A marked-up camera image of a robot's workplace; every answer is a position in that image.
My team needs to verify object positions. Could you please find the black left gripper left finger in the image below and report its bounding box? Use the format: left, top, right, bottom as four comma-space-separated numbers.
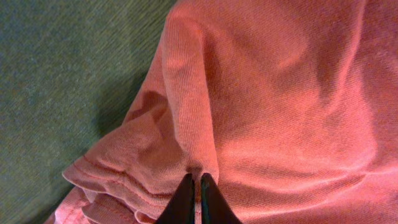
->
155, 174, 195, 224

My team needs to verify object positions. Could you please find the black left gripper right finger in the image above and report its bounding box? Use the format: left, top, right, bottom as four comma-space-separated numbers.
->
201, 173, 242, 224

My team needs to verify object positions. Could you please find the orange soccer t-shirt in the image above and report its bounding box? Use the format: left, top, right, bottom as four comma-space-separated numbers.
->
49, 0, 397, 223

